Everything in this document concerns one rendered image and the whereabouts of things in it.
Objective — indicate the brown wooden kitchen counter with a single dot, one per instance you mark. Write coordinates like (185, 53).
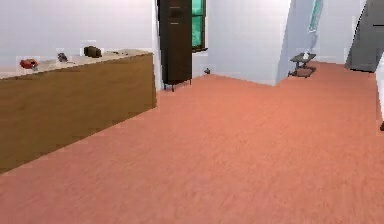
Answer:
(76, 100)

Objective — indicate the small dark floor object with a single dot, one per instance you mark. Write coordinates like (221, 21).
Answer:
(207, 71)

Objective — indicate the tall dark brown cupboard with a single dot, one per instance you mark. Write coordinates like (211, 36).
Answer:
(175, 40)

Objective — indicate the flat dark object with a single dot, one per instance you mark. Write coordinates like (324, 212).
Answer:
(117, 52)

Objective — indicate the dark brown toaster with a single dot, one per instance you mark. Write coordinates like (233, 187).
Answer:
(92, 51)

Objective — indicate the small grey side table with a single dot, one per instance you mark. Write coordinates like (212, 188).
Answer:
(302, 65)

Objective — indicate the white object on table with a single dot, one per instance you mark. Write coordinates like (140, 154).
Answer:
(305, 55)

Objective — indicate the small dark grey object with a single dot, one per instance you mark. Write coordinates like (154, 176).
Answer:
(62, 57)

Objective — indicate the narrow green window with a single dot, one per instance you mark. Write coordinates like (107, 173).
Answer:
(315, 15)

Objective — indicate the red kettle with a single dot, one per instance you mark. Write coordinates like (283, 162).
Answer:
(29, 63)

